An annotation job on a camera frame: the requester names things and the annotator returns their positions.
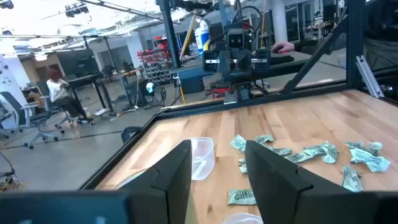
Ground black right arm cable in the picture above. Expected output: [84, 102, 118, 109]
[231, 5, 262, 35]

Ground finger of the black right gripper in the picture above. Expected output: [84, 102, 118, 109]
[223, 81, 239, 105]
[238, 81, 253, 101]

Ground pale green mug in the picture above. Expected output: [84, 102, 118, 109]
[113, 169, 150, 190]

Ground black desk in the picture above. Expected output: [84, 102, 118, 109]
[65, 73, 116, 113]

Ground grey office desk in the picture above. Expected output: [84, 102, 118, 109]
[169, 60, 218, 95]
[294, 49, 348, 91]

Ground person's hand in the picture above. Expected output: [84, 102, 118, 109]
[271, 41, 295, 54]

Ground black keyboard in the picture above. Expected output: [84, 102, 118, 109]
[269, 54, 295, 65]

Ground person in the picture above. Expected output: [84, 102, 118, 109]
[45, 70, 95, 126]
[292, 0, 398, 74]

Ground white round pillar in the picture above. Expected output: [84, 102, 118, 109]
[271, 0, 289, 44]

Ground red toolbox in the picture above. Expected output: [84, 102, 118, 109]
[211, 87, 230, 100]

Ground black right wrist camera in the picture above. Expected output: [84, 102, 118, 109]
[226, 28, 246, 49]

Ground silver aluminium bracket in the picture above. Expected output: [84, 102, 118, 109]
[356, 55, 386, 99]

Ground white blue barrel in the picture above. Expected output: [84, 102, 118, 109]
[194, 18, 211, 56]

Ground black office chair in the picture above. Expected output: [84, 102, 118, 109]
[36, 80, 94, 129]

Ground small clear plastic container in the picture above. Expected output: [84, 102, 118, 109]
[188, 136, 216, 182]

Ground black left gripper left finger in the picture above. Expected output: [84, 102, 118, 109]
[0, 139, 193, 224]

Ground red parts bin rack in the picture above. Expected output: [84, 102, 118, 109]
[137, 49, 172, 85]

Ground grey office chair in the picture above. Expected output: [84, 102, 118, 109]
[0, 91, 60, 150]

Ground tangled floor cables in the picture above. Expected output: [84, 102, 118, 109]
[0, 151, 25, 191]

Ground yellow pole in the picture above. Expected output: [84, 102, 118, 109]
[179, 14, 198, 60]

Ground black wall screen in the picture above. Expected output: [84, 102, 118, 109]
[55, 48, 101, 77]

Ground black desk pole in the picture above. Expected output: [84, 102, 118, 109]
[157, 0, 183, 68]

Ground black aluminium table frame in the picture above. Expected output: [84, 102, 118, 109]
[80, 0, 398, 191]

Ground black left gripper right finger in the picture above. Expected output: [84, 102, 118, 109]
[244, 140, 398, 224]

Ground black table clamp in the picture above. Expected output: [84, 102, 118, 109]
[120, 126, 144, 144]

